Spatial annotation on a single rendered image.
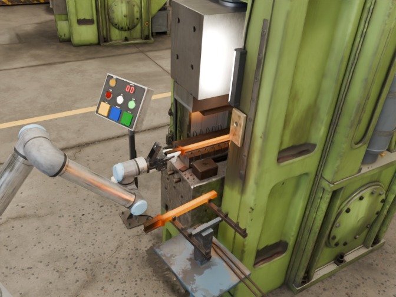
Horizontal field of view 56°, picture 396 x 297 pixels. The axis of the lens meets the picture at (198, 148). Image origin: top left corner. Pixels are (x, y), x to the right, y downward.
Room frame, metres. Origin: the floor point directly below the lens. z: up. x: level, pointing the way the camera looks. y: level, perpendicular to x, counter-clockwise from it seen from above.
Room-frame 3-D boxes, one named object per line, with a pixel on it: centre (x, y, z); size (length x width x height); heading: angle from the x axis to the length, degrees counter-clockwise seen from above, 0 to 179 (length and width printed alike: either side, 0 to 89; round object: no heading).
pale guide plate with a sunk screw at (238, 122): (1.54, -0.18, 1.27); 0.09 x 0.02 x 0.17; 33
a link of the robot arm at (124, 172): (1.54, 0.37, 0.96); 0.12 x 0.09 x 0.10; 123
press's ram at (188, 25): (1.82, -0.10, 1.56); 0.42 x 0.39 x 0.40; 123
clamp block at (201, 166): (1.62, -0.05, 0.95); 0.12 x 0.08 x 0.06; 123
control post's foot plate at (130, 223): (2.17, 0.47, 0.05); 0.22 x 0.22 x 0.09; 33
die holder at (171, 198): (1.81, -0.12, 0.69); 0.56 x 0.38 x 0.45; 123
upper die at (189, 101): (1.85, -0.08, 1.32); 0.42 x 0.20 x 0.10; 123
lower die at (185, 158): (1.85, -0.08, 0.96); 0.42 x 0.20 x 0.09; 123
